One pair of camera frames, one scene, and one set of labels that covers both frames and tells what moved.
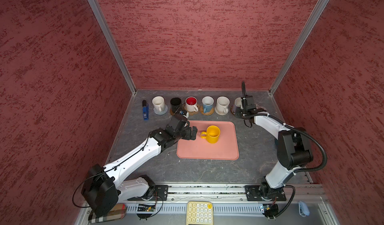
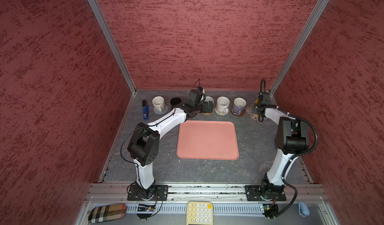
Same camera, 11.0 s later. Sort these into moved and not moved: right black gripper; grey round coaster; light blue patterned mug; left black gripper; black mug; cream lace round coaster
Moved: right black gripper; left black gripper
Not moved: grey round coaster; black mug; light blue patterned mug; cream lace round coaster
